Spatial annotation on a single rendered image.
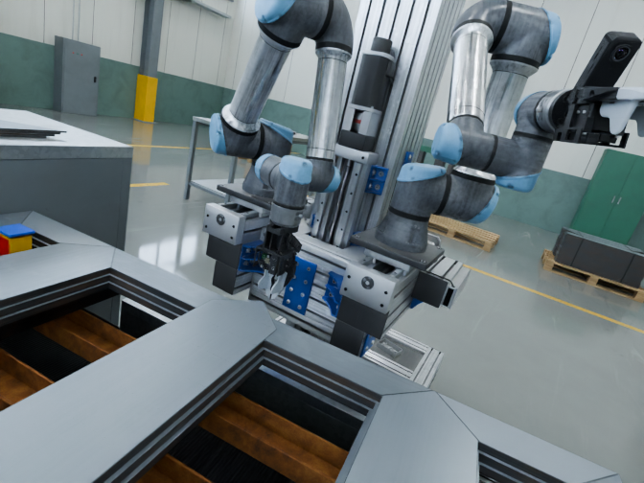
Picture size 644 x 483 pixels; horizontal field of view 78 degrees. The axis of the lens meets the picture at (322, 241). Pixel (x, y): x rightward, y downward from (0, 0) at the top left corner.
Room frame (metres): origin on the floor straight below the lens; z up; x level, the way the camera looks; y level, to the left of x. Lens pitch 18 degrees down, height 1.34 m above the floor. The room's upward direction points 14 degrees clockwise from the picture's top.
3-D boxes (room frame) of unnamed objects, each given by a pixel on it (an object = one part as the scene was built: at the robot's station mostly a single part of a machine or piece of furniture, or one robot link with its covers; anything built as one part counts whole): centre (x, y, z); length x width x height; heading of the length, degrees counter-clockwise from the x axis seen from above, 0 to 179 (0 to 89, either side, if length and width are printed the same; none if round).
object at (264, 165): (1.00, 0.14, 1.17); 0.11 x 0.11 x 0.08; 36
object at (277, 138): (1.31, 0.24, 1.20); 0.13 x 0.12 x 0.14; 126
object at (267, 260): (0.90, 0.10, 1.01); 0.09 x 0.08 x 0.12; 161
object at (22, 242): (0.90, 0.75, 0.78); 0.05 x 0.05 x 0.19; 71
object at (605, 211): (8.36, -5.55, 0.98); 1.00 x 0.49 x 1.95; 65
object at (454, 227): (6.25, -2.05, 0.07); 1.20 x 0.80 x 0.14; 62
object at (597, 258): (5.55, -3.81, 0.28); 1.20 x 0.80 x 0.57; 67
